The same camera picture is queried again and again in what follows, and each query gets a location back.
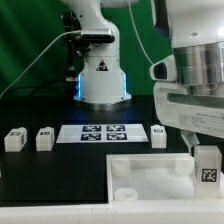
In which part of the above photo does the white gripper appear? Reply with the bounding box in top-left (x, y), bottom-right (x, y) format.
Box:
top-left (150, 55), bottom-right (224, 155)

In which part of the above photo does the white square table top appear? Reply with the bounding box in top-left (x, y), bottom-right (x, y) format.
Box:
top-left (106, 153), bottom-right (224, 201)

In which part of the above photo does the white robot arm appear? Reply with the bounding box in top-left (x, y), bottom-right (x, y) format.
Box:
top-left (62, 0), bottom-right (224, 148)

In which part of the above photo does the white tag base sheet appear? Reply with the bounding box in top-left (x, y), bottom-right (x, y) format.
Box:
top-left (56, 124), bottom-right (148, 143)

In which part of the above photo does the white cable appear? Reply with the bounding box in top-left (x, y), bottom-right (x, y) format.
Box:
top-left (0, 29), bottom-right (83, 100)

